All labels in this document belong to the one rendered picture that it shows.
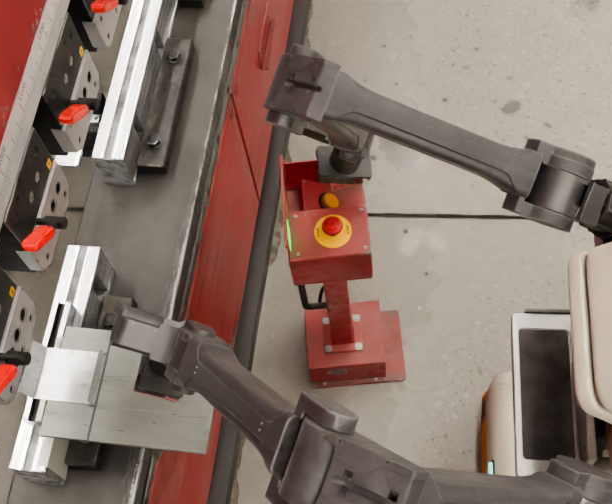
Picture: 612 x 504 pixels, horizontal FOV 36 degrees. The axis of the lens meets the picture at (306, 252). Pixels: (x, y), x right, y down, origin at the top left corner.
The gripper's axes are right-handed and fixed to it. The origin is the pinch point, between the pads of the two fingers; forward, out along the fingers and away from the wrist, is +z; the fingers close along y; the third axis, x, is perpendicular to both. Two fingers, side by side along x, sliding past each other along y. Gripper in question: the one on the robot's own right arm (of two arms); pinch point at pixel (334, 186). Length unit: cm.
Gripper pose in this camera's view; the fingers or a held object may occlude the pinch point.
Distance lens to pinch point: 184.6
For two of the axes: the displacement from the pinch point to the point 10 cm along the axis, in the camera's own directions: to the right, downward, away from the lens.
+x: 0.7, 8.9, -4.5
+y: -9.8, -0.2, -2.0
